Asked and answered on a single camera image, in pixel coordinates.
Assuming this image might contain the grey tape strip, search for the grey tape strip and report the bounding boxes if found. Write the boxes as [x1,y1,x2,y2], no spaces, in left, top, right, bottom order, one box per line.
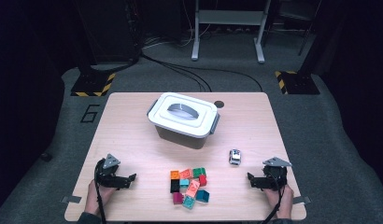
[292,195,312,205]
[61,195,83,204]

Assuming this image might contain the black upright post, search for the black upright post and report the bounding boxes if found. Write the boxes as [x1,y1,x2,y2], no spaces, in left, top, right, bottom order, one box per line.
[296,0,323,77]
[72,0,97,78]

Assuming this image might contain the black tape floor numeral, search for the black tape floor numeral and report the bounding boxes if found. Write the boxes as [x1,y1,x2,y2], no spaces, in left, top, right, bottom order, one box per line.
[79,104,101,123]

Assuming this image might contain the black equipment cabinet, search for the black equipment cabinet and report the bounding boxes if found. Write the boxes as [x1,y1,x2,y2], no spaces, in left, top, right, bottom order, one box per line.
[77,0,141,64]

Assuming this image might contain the thick black floor cable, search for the thick black floor cable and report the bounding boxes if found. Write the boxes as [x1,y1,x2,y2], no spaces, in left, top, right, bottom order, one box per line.
[91,49,144,74]

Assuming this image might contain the white metal stand frame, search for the white metal stand frame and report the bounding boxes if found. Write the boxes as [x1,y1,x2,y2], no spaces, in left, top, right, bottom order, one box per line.
[191,0,273,64]

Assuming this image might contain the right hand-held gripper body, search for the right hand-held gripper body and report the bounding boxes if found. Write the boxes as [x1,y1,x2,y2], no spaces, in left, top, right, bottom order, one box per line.
[261,156,292,191]

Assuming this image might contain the white lid with grey handle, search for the white lid with grey handle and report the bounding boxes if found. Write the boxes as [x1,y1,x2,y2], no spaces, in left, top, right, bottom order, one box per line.
[147,91,219,139]

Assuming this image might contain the person's right hand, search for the person's right hand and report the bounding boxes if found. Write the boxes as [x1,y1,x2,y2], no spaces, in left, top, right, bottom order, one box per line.
[263,184,295,220]

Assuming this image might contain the magenta building brick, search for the magenta building brick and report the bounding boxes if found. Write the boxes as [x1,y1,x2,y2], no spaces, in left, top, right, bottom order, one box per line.
[172,191,185,205]

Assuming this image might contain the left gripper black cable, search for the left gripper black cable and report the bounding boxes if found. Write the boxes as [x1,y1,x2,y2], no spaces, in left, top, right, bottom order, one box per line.
[93,158,107,224]

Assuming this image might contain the pile of coloured toy blocks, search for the pile of coloured toy blocks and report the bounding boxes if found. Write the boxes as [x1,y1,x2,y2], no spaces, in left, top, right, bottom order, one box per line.
[169,166,210,210]

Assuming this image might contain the person's left hand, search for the person's left hand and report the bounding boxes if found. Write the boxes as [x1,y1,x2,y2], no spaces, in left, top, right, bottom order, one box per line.
[84,179,118,216]

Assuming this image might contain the black yellow striped base plate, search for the black yellow striped base plate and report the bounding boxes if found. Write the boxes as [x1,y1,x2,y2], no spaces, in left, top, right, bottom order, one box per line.
[275,70,320,95]
[70,72,117,97]

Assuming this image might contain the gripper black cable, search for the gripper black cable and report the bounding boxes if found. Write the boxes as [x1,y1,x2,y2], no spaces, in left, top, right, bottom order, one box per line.
[93,158,107,224]
[261,174,287,224]

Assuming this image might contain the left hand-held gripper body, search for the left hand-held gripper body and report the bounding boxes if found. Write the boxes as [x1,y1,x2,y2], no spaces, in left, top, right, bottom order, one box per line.
[94,153,127,189]

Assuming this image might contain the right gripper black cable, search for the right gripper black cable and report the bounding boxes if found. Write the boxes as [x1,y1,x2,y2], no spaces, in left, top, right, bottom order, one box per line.
[261,174,287,224]

